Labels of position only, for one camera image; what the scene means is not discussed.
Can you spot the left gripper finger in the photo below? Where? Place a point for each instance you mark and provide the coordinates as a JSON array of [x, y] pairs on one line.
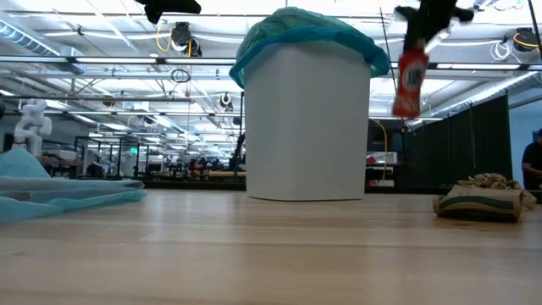
[[186, 6], [154, 14]]

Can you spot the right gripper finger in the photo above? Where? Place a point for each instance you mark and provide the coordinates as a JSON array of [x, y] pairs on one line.
[[417, 36], [406, 13]]

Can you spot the red drink bottle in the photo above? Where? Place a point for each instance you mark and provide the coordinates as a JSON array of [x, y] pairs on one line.
[[410, 84]]

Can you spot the white plastic trash bin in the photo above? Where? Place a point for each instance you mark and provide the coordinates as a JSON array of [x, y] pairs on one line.
[[307, 127]]

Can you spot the brown paper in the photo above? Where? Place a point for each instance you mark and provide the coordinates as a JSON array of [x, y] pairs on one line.
[[491, 180]]

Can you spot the light blue trash bag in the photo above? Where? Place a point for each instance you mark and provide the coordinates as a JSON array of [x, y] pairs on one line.
[[63, 197]]

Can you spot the black monitor screen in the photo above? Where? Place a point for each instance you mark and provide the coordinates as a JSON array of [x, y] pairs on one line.
[[383, 135]]

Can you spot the black curtain partition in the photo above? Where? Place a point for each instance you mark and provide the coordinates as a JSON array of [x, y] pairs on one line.
[[487, 144]]

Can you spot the person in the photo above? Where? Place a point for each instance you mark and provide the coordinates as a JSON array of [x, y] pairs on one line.
[[533, 165]]

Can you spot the black aluminium table frame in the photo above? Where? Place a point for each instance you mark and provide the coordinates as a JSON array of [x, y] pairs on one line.
[[190, 185]]

